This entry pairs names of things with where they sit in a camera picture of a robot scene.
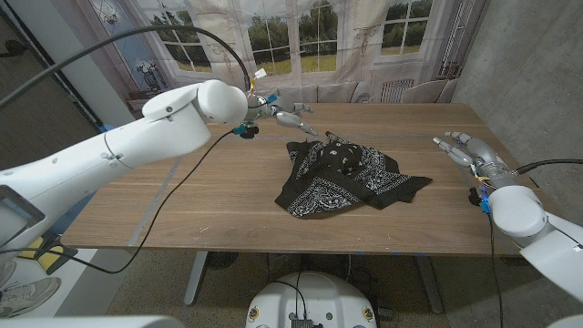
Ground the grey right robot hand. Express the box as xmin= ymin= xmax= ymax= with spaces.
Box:
xmin=432 ymin=131 xmax=518 ymax=189

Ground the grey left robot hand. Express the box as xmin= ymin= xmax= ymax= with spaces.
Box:
xmin=248 ymin=93 xmax=320 ymax=137

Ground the black paisley bandana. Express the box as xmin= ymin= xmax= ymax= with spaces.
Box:
xmin=274 ymin=131 xmax=434 ymax=220

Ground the printed window backdrop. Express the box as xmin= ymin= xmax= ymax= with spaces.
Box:
xmin=49 ymin=0 xmax=491 ymax=105

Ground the grey metal table leg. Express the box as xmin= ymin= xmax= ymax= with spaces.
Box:
xmin=414 ymin=254 xmax=444 ymax=314
xmin=184 ymin=251 xmax=207 ymax=306

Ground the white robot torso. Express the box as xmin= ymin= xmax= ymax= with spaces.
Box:
xmin=245 ymin=272 xmax=378 ymax=328

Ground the yellow black foot pedal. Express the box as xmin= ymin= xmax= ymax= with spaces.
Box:
xmin=38 ymin=245 xmax=78 ymax=276
xmin=17 ymin=235 xmax=46 ymax=261

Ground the white sneaker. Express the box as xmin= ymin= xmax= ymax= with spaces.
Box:
xmin=0 ymin=260 xmax=17 ymax=289
xmin=0 ymin=276 xmax=63 ymax=319

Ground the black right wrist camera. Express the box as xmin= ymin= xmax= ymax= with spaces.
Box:
xmin=467 ymin=186 xmax=492 ymax=214

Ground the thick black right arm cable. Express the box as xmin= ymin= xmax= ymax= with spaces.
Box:
xmin=517 ymin=158 xmax=583 ymax=176

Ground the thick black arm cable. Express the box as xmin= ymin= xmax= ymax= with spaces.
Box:
xmin=517 ymin=158 xmax=583 ymax=176
xmin=0 ymin=25 xmax=252 ymax=110

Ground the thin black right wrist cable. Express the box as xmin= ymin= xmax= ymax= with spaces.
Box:
xmin=486 ymin=211 xmax=505 ymax=328

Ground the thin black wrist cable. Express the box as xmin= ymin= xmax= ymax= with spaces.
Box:
xmin=0 ymin=129 xmax=238 ymax=275
xmin=486 ymin=211 xmax=505 ymax=328

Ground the thin black left wrist cable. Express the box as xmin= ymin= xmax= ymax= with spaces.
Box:
xmin=0 ymin=129 xmax=238 ymax=275

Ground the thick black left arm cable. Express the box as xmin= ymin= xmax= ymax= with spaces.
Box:
xmin=0 ymin=25 xmax=252 ymax=110

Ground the black door handle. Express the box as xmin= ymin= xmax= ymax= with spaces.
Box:
xmin=0 ymin=39 xmax=28 ymax=58

